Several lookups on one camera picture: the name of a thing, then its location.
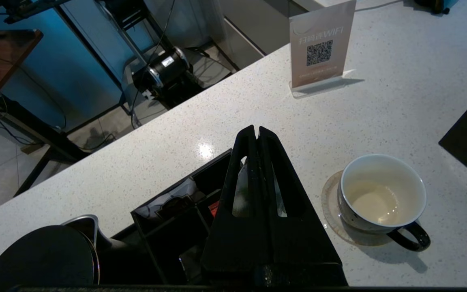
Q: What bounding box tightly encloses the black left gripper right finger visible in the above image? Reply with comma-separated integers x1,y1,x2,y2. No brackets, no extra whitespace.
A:
257,127,343,265

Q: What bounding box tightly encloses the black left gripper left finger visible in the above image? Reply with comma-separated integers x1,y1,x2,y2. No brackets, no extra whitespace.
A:
200,125,273,285

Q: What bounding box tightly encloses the tea bag with string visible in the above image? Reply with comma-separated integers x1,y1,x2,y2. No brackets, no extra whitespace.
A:
233,159,287,218

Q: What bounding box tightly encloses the black electric kettle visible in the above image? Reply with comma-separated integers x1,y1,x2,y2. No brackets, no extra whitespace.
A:
0,214,165,286

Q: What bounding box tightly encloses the translucent round coaster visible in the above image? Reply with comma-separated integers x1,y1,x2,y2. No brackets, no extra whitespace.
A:
321,170,394,247

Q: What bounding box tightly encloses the black compartment organizer box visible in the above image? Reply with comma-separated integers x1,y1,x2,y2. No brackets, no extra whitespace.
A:
130,148,234,285

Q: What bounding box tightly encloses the silver foil sachet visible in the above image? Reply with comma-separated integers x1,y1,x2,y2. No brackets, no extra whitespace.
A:
145,178,198,221

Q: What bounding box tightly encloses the black mug white inside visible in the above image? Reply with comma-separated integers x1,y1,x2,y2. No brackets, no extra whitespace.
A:
338,154,431,252

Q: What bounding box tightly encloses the black background robot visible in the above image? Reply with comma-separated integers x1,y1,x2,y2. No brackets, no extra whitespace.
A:
96,0,204,109

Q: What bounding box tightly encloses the QR code sign stand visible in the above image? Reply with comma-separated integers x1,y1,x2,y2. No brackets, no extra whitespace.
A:
289,0,358,99

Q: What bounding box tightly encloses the wooden desk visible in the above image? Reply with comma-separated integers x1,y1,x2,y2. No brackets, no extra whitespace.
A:
0,29,92,197

